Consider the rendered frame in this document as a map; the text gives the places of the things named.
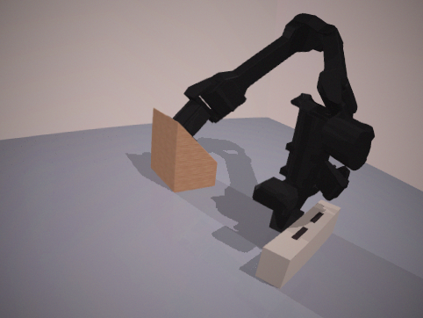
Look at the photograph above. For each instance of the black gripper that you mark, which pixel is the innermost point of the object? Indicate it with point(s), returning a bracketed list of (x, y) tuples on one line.
[(291, 193)]

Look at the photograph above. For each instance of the black two-prong charger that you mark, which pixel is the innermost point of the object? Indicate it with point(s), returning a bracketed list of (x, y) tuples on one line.
[(295, 215)]

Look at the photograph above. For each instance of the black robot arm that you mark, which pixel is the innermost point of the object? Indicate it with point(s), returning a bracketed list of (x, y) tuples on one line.
[(330, 127)]

